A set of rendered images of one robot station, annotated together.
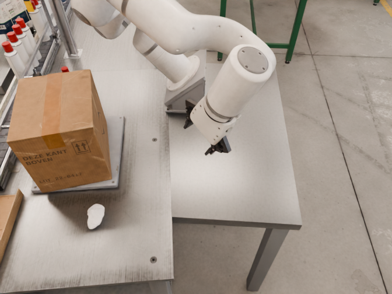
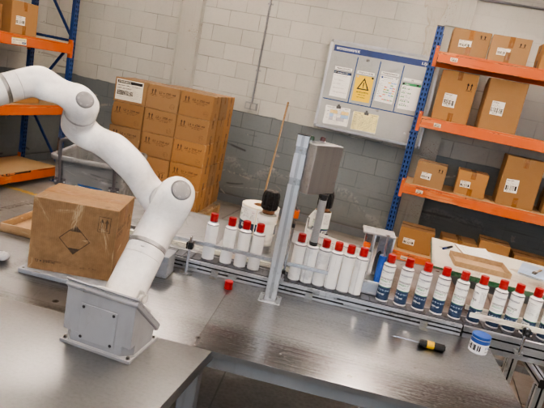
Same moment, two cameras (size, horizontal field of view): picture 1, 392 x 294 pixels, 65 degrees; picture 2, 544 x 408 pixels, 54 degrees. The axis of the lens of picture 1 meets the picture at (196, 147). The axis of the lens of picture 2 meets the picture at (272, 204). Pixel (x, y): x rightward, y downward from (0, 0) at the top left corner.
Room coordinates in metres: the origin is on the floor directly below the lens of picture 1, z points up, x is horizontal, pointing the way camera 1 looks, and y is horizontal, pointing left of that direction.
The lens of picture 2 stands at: (1.76, -1.30, 1.67)
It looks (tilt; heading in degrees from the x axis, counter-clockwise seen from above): 13 degrees down; 100
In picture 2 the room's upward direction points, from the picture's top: 11 degrees clockwise
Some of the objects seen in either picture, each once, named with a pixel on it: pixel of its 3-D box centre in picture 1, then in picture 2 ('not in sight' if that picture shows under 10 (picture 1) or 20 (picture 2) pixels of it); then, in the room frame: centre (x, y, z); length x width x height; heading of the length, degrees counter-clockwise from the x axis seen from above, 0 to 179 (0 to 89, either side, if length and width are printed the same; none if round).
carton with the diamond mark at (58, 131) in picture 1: (66, 130); (83, 230); (0.75, 0.45, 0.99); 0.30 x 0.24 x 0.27; 14
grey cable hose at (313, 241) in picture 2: not in sight; (318, 220); (1.59, 0.72, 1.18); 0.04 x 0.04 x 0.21
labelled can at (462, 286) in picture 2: not in sight; (460, 295); (2.20, 0.87, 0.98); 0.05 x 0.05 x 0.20
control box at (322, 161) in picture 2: not in sight; (316, 167); (1.53, 0.73, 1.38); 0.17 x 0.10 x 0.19; 60
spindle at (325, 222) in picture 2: not in sight; (322, 216); (1.54, 1.42, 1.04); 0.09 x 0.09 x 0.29
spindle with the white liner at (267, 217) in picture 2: not in sight; (266, 220); (1.32, 1.08, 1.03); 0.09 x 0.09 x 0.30
